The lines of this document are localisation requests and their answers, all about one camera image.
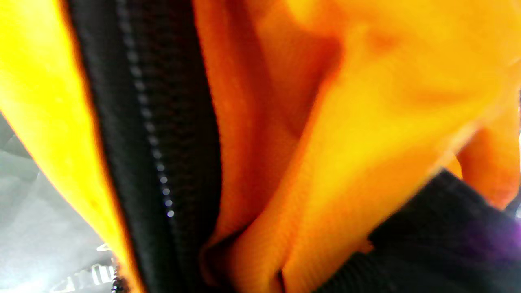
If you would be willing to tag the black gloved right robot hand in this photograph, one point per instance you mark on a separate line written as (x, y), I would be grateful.
(456, 236)

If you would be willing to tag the orange and blue backpack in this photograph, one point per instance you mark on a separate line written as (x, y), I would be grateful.
(285, 122)

